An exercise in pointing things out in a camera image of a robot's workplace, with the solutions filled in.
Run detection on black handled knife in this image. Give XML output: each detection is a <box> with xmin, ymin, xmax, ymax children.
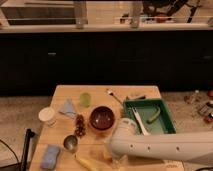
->
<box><xmin>126</xmin><ymin>95</ymin><xmax>146</xmax><ymax>100</ymax></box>

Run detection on black stand left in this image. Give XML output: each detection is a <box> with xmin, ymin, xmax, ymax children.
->
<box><xmin>20</xmin><ymin>129</ymin><xmax>35</xmax><ymax>171</ymax></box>

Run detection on green plastic cup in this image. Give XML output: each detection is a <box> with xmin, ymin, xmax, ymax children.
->
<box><xmin>79</xmin><ymin>93</ymin><xmax>91</xmax><ymax>107</ymax></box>

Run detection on white paper cup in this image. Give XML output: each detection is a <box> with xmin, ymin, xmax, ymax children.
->
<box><xmin>38</xmin><ymin>107</ymin><xmax>56</xmax><ymax>126</ymax></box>

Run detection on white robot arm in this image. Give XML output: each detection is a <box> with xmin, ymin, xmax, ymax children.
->
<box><xmin>106</xmin><ymin>118</ymin><xmax>213</xmax><ymax>166</ymax></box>

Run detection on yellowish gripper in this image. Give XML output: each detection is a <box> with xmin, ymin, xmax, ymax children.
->
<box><xmin>102</xmin><ymin>147</ymin><xmax>125</xmax><ymax>168</ymax></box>

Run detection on dark red bowl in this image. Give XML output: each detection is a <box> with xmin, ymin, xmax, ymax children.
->
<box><xmin>89</xmin><ymin>106</ymin><xmax>115</xmax><ymax>131</ymax></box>

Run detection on blue sponge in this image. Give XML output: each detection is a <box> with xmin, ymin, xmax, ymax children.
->
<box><xmin>40</xmin><ymin>145</ymin><xmax>60</xmax><ymax>170</ymax></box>

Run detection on yellow banana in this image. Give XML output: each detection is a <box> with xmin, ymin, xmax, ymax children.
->
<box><xmin>75</xmin><ymin>156</ymin><xmax>99</xmax><ymax>171</ymax></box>

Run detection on light blue cloth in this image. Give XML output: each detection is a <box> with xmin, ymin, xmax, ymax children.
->
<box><xmin>59</xmin><ymin>99</ymin><xmax>76</xmax><ymax>118</ymax></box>

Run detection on bunch of dark grapes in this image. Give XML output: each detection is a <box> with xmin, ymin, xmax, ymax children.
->
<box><xmin>75</xmin><ymin>115</ymin><xmax>86</xmax><ymax>137</ymax></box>

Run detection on small metal cup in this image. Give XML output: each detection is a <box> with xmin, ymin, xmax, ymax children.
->
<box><xmin>63</xmin><ymin>135</ymin><xmax>78</xmax><ymax>153</ymax></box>

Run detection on green plastic tray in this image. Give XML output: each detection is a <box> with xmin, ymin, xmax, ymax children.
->
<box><xmin>123</xmin><ymin>99</ymin><xmax>176</xmax><ymax>134</ymax></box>

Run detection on metal tongs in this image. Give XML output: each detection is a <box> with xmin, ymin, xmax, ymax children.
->
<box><xmin>132</xmin><ymin>107</ymin><xmax>149</xmax><ymax>135</ymax></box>

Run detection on green pepper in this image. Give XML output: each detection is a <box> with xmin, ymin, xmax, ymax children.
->
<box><xmin>147</xmin><ymin>107</ymin><xmax>161</xmax><ymax>124</ymax></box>

